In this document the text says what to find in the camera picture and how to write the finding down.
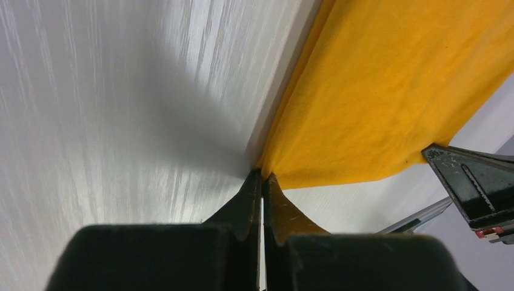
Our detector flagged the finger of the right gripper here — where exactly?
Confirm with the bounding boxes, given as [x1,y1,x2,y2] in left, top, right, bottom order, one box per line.
[421,144,513,244]

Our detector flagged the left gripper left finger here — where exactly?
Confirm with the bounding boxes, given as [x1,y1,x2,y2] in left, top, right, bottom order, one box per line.
[47,170,262,290]

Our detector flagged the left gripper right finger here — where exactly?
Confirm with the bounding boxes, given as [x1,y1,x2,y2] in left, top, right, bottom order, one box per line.
[262,175,474,290]

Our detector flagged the orange t-shirt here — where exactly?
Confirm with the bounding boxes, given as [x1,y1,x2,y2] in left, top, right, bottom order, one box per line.
[258,1,513,189]

